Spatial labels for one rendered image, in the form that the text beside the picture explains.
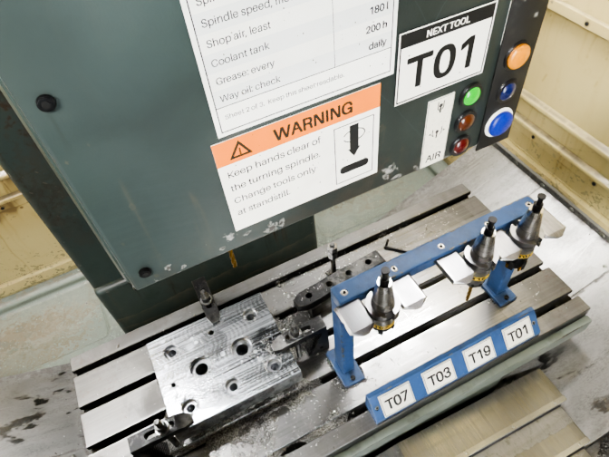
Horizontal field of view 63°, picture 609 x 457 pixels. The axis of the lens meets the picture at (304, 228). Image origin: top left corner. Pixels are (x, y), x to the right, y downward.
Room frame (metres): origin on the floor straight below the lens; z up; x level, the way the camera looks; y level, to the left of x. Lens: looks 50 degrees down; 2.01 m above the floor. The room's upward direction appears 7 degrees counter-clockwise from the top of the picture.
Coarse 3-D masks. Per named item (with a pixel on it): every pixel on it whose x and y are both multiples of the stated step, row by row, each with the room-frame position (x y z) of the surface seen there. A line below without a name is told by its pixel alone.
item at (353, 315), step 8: (344, 304) 0.47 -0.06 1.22; (352, 304) 0.47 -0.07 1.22; (360, 304) 0.46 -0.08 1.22; (336, 312) 0.45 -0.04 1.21; (344, 312) 0.45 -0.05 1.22; (352, 312) 0.45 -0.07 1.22; (360, 312) 0.45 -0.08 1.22; (344, 320) 0.43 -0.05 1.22; (352, 320) 0.43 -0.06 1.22; (360, 320) 0.43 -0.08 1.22; (368, 320) 0.43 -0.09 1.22; (352, 328) 0.42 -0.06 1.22; (360, 328) 0.41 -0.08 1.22; (368, 328) 0.41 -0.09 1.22
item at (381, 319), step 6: (396, 294) 0.47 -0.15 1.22; (366, 300) 0.46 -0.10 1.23; (396, 300) 0.46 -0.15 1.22; (366, 306) 0.45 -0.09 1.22; (396, 306) 0.44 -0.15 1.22; (372, 312) 0.44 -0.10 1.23; (378, 312) 0.44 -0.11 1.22; (390, 312) 0.43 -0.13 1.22; (396, 312) 0.43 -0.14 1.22; (378, 318) 0.43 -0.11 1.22; (384, 318) 0.42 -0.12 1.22; (396, 318) 0.43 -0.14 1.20; (378, 324) 0.43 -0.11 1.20; (384, 324) 0.42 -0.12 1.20
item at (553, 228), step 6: (546, 210) 0.63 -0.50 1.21; (546, 216) 0.61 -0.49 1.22; (552, 216) 0.61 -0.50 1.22; (546, 222) 0.59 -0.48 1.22; (552, 222) 0.59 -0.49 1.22; (558, 222) 0.59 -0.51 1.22; (546, 228) 0.58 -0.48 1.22; (552, 228) 0.58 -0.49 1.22; (558, 228) 0.58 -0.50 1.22; (564, 228) 0.57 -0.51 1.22; (546, 234) 0.57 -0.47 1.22; (552, 234) 0.56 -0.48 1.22; (558, 234) 0.56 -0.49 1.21
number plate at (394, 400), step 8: (400, 384) 0.41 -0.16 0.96; (408, 384) 0.40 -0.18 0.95; (392, 392) 0.39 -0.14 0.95; (400, 392) 0.39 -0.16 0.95; (408, 392) 0.39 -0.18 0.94; (384, 400) 0.38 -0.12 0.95; (392, 400) 0.38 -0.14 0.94; (400, 400) 0.38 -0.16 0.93; (408, 400) 0.38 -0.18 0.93; (384, 408) 0.37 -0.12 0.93; (392, 408) 0.37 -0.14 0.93; (400, 408) 0.37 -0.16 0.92
